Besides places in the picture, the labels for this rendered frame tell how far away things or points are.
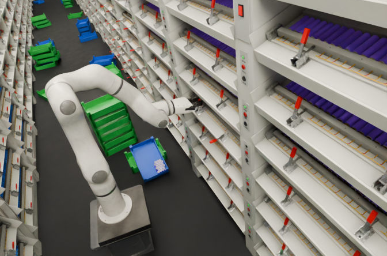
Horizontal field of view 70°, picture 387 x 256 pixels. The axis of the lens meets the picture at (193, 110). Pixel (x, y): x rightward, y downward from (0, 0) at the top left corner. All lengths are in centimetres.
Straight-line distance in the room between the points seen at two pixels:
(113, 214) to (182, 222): 50
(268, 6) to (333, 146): 41
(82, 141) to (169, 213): 92
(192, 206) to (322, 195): 120
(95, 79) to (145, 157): 120
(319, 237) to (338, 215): 19
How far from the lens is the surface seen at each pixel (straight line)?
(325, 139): 81
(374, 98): 65
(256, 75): 90
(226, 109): 123
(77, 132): 127
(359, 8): 59
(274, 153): 103
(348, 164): 77
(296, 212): 112
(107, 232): 164
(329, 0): 63
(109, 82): 122
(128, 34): 289
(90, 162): 134
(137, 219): 162
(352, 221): 90
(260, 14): 83
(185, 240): 187
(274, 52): 81
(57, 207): 237
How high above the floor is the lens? 162
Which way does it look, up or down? 36 degrees down
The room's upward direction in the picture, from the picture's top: 10 degrees counter-clockwise
